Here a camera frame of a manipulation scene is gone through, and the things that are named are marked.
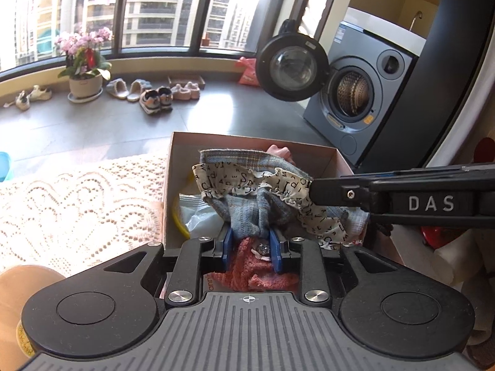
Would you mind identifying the grey orange sneaker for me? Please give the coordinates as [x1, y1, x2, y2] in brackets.
[139, 90, 162, 115]
[157, 88, 174, 112]

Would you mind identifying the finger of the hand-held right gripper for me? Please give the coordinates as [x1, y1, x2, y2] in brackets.
[309, 176, 372, 214]

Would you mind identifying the red bag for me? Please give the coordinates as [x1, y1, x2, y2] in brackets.
[237, 57, 261, 87]

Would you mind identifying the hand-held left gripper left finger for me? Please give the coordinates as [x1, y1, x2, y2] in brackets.
[101, 227, 235, 310]

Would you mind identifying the grey plaid cloth letter ruffle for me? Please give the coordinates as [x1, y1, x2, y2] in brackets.
[192, 149, 369, 253]

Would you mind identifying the tan round container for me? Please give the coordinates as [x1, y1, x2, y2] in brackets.
[0, 264, 67, 361]

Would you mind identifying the round washing machine door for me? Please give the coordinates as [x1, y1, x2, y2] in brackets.
[255, 19, 330, 103]

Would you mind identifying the pink cardboard box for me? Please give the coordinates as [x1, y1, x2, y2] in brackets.
[160, 131, 407, 303]

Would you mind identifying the white lace blanket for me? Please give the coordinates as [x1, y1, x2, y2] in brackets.
[0, 154, 171, 276]

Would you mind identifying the dark window frame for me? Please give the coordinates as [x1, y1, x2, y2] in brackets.
[0, 0, 272, 83]

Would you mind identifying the white shoe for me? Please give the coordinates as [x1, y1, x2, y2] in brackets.
[4, 90, 32, 111]
[28, 85, 53, 102]

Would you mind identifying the cardboard shoe tray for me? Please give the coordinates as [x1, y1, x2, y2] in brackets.
[167, 75, 206, 91]

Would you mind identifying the dark framed narrow window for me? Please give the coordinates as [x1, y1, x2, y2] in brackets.
[294, 0, 342, 41]

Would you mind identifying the white plastic packet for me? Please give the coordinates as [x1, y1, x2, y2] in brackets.
[179, 195, 230, 239]

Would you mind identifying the white counter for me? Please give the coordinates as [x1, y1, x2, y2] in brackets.
[346, 6, 428, 57]

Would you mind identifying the coral knitted cloth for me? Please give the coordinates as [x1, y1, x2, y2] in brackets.
[211, 236, 301, 293]

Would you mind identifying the red plastic item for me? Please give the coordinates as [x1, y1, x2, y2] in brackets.
[421, 226, 473, 249]

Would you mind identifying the yellow ring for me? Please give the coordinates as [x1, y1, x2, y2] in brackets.
[172, 170, 192, 241]

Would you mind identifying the grey washing machine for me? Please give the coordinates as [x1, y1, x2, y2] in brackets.
[303, 21, 420, 169]

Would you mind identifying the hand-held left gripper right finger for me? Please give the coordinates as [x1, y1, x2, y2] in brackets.
[269, 227, 400, 310]

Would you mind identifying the potted pink orchid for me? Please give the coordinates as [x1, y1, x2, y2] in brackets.
[54, 27, 114, 104]

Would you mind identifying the light blue item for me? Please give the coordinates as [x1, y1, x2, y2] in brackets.
[0, 151, 12, 182]

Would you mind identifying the grey slipper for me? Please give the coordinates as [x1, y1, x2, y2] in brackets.
[127, 79, 154, 103]
[105, 78, 129, 100]

